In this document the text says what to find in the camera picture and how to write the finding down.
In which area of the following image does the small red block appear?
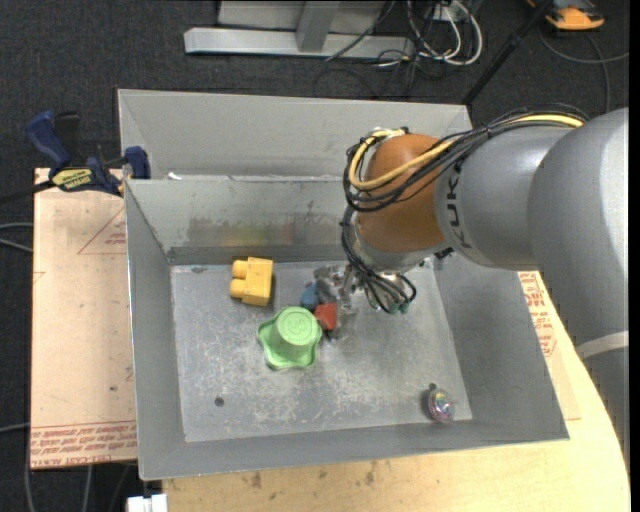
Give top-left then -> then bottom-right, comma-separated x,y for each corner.
313,302 -> 339,332

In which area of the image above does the green flower-shaped toy cup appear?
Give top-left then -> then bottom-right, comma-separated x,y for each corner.
255,305 -> 323,372

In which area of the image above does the grey metal bin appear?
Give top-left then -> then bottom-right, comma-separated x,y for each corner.
117,88 -> 571,482

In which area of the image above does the yellow toy building block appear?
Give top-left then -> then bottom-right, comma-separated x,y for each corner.
228,256 -> 275,308

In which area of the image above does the brown cardboard board red print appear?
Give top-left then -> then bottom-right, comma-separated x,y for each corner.
29,167 -> 584,471

